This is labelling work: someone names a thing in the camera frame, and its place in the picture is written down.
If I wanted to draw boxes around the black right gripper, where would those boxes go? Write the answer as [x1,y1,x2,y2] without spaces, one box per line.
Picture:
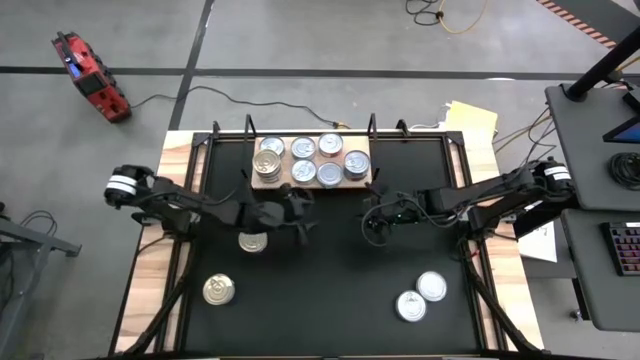
[363,197,429,232]

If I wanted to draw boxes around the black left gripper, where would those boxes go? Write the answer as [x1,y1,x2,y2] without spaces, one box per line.
[247,198,320,247]

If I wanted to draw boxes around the navy blue tuna can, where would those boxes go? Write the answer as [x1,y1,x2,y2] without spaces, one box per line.
[342,149,372,182]

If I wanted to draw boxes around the light blue tuna can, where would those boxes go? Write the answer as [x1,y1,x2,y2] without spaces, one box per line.
[290,158,318,186]

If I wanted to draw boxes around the teal tuna can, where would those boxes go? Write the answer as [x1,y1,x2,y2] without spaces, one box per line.
[258,135,286,157]

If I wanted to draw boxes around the black table mat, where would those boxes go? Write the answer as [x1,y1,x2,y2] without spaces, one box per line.
[182,137,484,354]

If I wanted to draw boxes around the yellow paper pad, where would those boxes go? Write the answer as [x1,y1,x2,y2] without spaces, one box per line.
[443,99,500,144]

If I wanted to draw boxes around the white paper sheet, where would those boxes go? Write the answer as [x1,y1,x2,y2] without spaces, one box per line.
[517,219,559,264]

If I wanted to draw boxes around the black diagonal stand pole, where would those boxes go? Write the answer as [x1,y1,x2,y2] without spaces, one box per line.
[564,24,640,104]
[513,183,577,240]

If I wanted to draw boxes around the grey side desk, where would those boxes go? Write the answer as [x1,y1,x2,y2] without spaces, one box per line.
[543,83,640,212]
[559,207,640,334]

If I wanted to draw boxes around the backlit keyboard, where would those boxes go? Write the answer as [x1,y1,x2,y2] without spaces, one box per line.
[598,220,640,278]

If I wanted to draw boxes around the blue screen tablet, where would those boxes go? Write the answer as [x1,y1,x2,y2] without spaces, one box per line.
[602,89,640,146]

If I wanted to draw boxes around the grey metal stand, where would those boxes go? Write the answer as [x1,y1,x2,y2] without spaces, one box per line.
[0,199,84,360]

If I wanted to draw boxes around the orange striped floor strip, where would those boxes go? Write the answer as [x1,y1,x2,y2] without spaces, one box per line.
[534,0,619,50]

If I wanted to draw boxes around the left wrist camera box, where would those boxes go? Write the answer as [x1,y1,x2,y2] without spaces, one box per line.
[287,192,316,217]

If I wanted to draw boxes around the wooden shelf with black frame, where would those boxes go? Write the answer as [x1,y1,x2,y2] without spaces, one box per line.
[239,113,380,194]

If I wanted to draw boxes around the black aluminium rig frame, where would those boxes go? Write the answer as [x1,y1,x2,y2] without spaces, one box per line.
[107,118,544,360]

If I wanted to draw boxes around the black floor power cable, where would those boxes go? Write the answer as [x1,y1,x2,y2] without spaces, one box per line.
[130,82,351,130]

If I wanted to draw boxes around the black loose cable bundle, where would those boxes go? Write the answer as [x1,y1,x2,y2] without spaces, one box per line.
[492,107,559,174]

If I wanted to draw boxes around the yellow extension cable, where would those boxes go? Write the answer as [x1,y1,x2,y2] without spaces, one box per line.
[438,0,489,36]

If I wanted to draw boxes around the black tangled floor cable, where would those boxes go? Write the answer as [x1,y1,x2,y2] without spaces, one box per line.
[403,0,444,27]

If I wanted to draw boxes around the coiled black cable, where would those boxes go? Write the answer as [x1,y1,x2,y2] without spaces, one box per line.
[607,151,640,192]

